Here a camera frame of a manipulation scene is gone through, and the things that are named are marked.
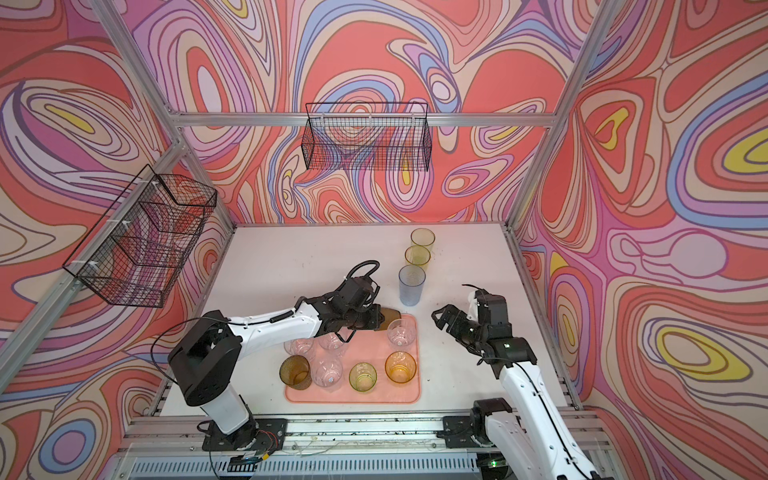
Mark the amber glass tumbler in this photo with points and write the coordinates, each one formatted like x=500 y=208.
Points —
x=400 y=367

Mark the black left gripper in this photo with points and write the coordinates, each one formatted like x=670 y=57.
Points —
x=376 y=317

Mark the dark olive dotted glass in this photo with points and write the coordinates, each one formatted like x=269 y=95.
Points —
x=295 y=372

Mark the black wire basket back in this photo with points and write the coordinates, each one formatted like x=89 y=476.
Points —
x=367 y=136

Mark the clear glass small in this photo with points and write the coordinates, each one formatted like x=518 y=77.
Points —
x=402 y=332

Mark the clear glass tumbler front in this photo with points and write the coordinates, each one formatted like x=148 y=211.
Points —
x=326 y=371

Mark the yellow-green tall glass back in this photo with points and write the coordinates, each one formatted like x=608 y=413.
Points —
x=423 y=237

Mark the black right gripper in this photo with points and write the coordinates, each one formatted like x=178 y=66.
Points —
x=450 y=310

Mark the clear faceted glass tumbler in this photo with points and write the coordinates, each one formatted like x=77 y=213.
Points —
x=300 y=347

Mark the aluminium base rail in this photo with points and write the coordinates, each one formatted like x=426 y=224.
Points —
x=314 y=446

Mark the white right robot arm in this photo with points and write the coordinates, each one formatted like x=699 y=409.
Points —
x=525 y=426

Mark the yellow tall glass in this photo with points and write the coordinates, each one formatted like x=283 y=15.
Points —
x=418 y=255

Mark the black wire basket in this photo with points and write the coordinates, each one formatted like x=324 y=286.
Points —
x=160 y=218
x=367 y=136

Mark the blue textured tall glass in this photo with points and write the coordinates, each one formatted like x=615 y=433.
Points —
x=411 y=282

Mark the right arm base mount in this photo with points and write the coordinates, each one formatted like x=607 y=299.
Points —
x=465 y=431

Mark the black wire basket left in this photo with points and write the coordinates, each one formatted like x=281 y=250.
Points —
x=160 y=218

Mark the green glass tumbler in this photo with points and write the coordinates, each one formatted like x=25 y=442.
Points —
x=363 y=377

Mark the pink plastic tray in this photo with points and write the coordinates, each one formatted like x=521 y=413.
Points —
x=367 y=346

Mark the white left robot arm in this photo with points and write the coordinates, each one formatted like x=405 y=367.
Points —
x=204 y=360

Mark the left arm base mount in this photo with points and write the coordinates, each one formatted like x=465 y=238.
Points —
x=265 y=435

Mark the small dark amber glass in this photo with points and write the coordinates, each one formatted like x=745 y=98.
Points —
x=389 y=315

